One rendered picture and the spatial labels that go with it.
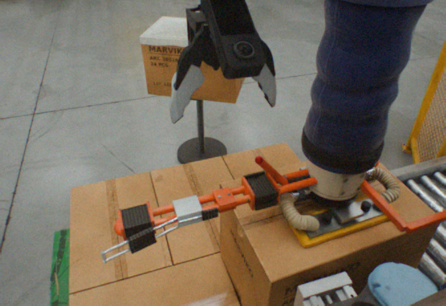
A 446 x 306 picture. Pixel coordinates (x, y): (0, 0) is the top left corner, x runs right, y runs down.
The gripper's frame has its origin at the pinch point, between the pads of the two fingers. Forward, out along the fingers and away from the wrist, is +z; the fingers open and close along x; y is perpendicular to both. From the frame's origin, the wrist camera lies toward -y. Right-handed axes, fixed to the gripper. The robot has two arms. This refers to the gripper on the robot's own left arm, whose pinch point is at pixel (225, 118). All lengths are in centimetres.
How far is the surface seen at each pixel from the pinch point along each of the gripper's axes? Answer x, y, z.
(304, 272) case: -25, 6, 59
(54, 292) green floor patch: 70, 85, 152
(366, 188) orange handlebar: -47, 17, 44
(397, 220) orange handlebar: -48, 5, 43
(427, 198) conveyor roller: -117, 46, 97
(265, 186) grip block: -20, 26, 43
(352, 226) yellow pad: -44, 14, 55
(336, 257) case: -35, 7, 58
